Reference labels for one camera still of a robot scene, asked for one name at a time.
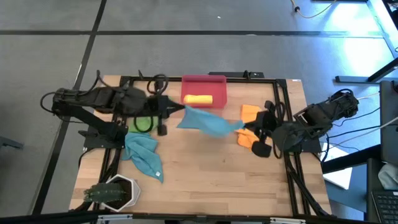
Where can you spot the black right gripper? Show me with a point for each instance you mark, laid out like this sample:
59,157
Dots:
264,127

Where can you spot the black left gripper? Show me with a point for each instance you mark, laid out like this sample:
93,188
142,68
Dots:
158,105

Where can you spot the yellow microfiber towel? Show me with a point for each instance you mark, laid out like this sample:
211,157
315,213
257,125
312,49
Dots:
199,99

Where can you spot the teal microfiber towel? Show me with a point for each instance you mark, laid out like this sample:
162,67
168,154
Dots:
208,123

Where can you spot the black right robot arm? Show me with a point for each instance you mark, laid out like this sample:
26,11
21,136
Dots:
317,121

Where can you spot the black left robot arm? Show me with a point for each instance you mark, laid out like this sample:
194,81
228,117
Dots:
93,124

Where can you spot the orange microfiber towel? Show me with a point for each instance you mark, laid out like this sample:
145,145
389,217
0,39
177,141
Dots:
248,112

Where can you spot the green microfiber towel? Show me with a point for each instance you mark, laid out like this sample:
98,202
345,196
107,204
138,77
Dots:
141,124

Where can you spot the red plastic basket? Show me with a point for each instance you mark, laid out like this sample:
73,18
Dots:
217,90

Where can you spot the light blue tagged towel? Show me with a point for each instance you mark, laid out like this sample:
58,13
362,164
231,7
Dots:
143,155

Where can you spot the cactus in white hexagonal pot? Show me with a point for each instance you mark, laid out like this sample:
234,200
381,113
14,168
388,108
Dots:
124,193

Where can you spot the white board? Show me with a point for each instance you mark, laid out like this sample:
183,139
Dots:
339,177

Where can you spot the black desk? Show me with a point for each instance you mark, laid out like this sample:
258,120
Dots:
371,174

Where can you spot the pale crumpled cloth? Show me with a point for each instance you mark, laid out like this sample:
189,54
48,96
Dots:
388,177

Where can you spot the black keyboard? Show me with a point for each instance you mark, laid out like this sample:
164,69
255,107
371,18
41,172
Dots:
387,205

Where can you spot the grey floor object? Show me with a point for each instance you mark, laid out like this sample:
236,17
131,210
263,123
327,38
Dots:
9,143

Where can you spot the black aluminium table frame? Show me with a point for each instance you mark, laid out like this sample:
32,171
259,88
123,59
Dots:
248,80

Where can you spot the silver bracket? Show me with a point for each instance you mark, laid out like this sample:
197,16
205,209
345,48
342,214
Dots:
115,216
287,221

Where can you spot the black desk leg frame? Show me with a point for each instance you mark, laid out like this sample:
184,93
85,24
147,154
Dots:
351,79

